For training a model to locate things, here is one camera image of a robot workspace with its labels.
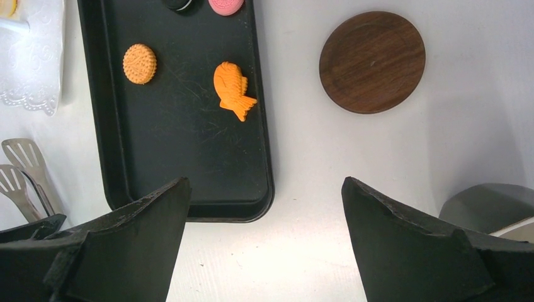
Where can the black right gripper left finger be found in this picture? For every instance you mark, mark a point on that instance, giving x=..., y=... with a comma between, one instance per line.
x=128, y=254

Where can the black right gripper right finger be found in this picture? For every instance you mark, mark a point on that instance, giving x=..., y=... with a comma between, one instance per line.
x=404, y=254

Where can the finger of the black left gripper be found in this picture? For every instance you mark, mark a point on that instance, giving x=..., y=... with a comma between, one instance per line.
x=36, y=230

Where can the orange glazed donut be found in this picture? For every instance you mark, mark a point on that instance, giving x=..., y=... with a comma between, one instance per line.
x=8, y=8

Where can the grey mug white inside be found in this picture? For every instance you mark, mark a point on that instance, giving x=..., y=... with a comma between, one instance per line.
x=502, y=210

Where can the black serving tray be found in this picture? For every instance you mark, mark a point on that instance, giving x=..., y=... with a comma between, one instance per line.
x=173, y=126

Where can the white three-tier dessert stand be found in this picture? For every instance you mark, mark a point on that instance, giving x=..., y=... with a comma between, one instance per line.
x=32, y=56

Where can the small orange cookie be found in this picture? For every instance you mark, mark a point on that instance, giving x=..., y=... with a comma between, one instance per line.
x=139, y=64

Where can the brown round coaster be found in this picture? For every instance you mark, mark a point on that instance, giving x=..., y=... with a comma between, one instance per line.
x=372, y=62

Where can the orange fish pastry lower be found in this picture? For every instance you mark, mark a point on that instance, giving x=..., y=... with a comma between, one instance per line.
x=231, y=87

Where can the black sandwich cookie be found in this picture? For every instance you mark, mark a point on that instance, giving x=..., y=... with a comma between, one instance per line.
x=177, y=5

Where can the pink macaron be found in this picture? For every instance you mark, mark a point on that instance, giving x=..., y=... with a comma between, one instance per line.
x=225, y=7

